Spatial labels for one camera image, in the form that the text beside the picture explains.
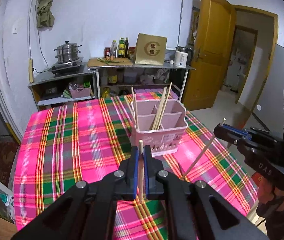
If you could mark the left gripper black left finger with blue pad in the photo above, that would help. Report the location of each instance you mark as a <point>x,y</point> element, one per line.
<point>86,211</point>

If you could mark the gold cardboard box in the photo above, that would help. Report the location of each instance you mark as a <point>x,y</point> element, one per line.
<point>150,49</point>

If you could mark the red jar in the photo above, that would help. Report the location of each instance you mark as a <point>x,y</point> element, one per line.
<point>106,52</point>

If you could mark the dark sauce bottle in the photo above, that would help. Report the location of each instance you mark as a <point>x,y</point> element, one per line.
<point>126,47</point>

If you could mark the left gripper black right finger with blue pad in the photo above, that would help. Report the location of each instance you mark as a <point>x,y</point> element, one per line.
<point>194,210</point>

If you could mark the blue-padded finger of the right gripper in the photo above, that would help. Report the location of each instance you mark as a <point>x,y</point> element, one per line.
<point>231,134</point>

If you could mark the power strip on wall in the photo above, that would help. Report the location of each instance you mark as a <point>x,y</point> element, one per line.
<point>30,68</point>

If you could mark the stainless steel steamer pot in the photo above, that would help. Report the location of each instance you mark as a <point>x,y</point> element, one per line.
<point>67,52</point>

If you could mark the pink plaid tablecloth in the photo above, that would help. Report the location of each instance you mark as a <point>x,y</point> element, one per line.
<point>89,139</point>

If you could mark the green cloth hanging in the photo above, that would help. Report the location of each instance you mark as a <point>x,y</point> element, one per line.
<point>45,18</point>

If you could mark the metal kitchen shelf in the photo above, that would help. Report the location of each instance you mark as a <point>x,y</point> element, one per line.
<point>145,76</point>
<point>47,88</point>

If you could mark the green oil bottle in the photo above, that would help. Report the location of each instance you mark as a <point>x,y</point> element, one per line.
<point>121,48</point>

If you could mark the clear plastic bottle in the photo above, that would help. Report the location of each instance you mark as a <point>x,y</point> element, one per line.
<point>113,49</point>

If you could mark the metal kitchen shelf left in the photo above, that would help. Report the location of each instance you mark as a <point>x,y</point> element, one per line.
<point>47,88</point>

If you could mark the pink plastic utensil caddy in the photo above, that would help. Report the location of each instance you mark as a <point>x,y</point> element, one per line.
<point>162,132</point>

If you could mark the gas stove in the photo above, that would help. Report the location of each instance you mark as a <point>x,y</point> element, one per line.
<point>59,69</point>

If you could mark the white electric kettle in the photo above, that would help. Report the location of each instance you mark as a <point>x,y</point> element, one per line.
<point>180,57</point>

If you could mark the metal kitchen shelf right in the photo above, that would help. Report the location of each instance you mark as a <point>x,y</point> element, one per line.
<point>145,76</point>

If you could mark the wooden door frame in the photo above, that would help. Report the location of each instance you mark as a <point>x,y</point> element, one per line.
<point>264,24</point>

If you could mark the pink plastic basket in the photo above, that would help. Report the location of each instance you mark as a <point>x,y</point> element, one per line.
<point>80,92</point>

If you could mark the wooden door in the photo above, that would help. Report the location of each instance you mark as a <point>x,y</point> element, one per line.
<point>217,19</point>

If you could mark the wooden cutting board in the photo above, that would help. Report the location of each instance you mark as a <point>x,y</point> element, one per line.
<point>102,62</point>

